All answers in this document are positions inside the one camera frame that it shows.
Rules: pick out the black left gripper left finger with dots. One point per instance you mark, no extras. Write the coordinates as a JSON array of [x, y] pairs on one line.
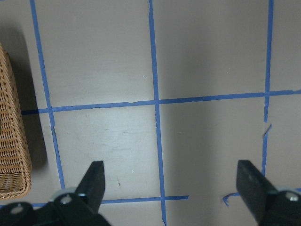
[[91, 189]]

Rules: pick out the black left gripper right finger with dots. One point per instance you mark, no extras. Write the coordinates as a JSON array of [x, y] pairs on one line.
[[255, 190]]

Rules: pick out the brown wicker basket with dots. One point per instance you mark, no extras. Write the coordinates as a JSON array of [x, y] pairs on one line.
[[15, 160]]

